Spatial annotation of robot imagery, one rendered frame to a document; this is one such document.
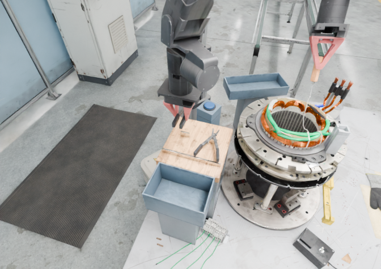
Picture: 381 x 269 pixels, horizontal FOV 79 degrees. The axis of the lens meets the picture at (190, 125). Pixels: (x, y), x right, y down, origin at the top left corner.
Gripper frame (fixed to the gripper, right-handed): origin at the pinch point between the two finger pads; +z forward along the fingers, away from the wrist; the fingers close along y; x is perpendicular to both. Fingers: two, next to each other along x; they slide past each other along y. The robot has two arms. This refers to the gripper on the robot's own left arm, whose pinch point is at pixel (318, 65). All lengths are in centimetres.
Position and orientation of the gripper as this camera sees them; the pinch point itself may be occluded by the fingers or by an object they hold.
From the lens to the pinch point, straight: 66.3
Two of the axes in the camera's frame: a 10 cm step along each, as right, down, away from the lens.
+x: -9.3, -1.7, 3.2
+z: -0.4, 9.3, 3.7
